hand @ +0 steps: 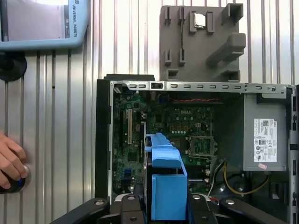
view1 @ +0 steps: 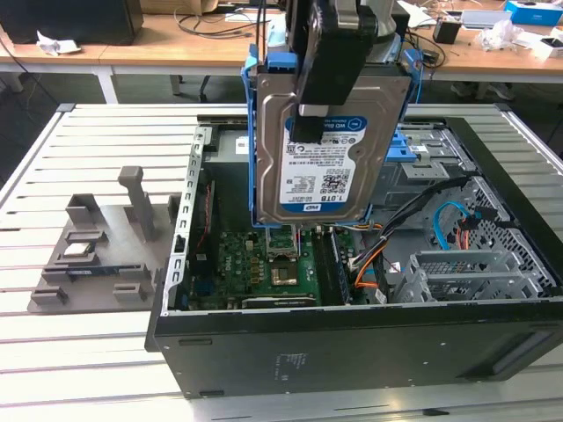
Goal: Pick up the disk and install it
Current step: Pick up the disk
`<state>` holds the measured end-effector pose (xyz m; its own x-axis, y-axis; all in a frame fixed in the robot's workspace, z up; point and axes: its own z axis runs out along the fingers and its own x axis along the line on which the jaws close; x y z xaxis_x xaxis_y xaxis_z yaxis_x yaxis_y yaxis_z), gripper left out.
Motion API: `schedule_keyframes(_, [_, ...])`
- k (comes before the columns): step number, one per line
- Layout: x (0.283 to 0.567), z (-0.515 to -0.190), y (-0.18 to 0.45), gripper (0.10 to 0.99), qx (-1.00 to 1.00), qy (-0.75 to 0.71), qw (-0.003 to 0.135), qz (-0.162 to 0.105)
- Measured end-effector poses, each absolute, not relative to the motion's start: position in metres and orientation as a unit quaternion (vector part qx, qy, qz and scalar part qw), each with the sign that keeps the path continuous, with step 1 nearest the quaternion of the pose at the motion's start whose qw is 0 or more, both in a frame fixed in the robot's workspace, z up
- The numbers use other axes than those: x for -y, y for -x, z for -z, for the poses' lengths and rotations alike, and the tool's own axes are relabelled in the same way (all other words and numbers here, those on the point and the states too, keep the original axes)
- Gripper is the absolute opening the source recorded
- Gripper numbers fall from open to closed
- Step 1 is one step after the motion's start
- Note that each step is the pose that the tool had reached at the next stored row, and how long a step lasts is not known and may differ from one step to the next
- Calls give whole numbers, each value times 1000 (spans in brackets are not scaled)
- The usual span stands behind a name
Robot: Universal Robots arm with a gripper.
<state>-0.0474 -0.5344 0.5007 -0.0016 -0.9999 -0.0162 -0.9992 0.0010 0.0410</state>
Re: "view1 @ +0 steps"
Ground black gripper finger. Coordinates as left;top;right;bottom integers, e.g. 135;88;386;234
288;104;330;142

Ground hard disk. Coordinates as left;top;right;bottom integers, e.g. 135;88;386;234
240;43;423;230

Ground blue disk bay latch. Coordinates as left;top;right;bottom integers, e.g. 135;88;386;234
385;127;419;163

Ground grey metal disk bay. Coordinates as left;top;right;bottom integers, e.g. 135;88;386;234
371;125;479;221

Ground black speaker box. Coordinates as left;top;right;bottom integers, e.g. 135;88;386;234
391;8;411;39

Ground grey power supply unit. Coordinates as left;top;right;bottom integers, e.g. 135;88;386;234
204;131;257;221

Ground small black box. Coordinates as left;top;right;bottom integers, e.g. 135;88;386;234
433;19;464;45

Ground metal socket cover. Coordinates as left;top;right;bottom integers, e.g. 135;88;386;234
265;224;301;260

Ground black RAM slots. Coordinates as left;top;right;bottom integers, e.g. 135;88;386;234
314;228;354;307

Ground CPU socket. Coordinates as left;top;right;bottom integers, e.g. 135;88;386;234
270;262;301;287

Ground green motherboard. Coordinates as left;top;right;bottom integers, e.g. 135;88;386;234
186;227;353;311

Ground grey flat tablet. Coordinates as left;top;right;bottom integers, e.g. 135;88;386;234
461;9;514;30

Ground clear plastic bag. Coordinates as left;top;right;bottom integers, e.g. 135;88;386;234
477;19;525;53

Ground wooden desk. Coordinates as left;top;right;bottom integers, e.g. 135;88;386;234
0;0;563;84

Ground blue cardboard box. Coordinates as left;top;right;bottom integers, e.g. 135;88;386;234
503;0;563;26

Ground white cardboard box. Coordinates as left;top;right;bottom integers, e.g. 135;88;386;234
516;34;563;62

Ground black open PC case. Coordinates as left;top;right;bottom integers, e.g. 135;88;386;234
144;113;563;400

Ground grey parts rack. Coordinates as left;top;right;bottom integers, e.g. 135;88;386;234
26;165;184;314

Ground large black computer tower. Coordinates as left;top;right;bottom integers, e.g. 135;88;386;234
0;0;144;46

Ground crumpled white paper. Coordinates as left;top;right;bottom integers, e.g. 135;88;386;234
35;29;84;57

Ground hanging blue cable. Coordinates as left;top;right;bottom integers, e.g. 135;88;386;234
415;65;427;106

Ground black cable bundle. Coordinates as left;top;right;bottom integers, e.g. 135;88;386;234
351;175;472;267

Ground orange wire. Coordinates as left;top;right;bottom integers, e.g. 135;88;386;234
354;244;389;290

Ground blue data wire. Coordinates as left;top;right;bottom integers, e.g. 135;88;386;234
433;200;480;252

